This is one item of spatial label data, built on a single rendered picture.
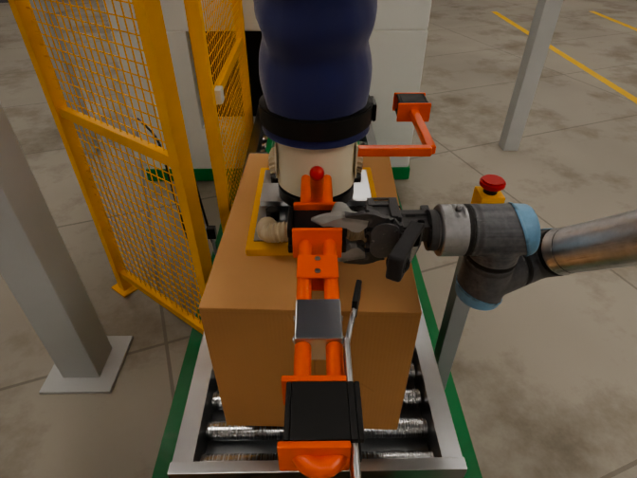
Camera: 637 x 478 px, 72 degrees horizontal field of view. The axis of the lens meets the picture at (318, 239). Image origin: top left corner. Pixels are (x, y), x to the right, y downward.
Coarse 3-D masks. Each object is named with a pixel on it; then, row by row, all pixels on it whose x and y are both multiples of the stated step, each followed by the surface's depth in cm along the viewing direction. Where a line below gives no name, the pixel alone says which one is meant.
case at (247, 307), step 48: (240, 192) 109; (384, 192) 109; (240, 240) 94; (240, 288) 82; (288, 288) 82; (384, 288) 82; (240, 336) 83; (288, 336) 82; (384, 336) 82; (240, 384) 93; (384, 384) 91
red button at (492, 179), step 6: (480, 180) 123; (486, 180) 122; (492, 180) 122; (498, 180) 122; (504, 180) 123; (486, 186) 121; (492, 186) 121; (498, 186) 121; (504, 186) 121; (486, 192) 124; (492, 192) 123
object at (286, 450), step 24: (288, 384) 49; (312, 384) 49; (336, 384) 49; (288, 408) 47; (312, 408) 47; (336, 408) 47; (288, 432) 45; (312, 432) 44; (336, 432) 44; (288, 456) 44
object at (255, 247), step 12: (264, 168) 115; (264, 180) 109; (276, 180) 105; (252, 216) 98; (264, 216) 97; (276, 216) 95; (252, 228) 94; (252, 240) 91; (252, 252) 89; (264, 252) 89; (276, 252) 89; (288, 252) 89
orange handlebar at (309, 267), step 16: (416, 112) 113; (416, 128) 108; (432, 144) 99; (304, 176) 88; (304, 192) 83; (304, 240) 71; (304, 256) 68; (320, 256) 68; (336, 256) 68; (304, 272) 65; (320, 272) 65; (336, 272) 65; (304, 288) 63; (320, 288) 66; (336, 288) 63; (304, 352) 54; (336, 352) 54; (304, 368) 52; (336, 368) 52; (304, 464) 44; (320, 464) 43; (336, 464) 44
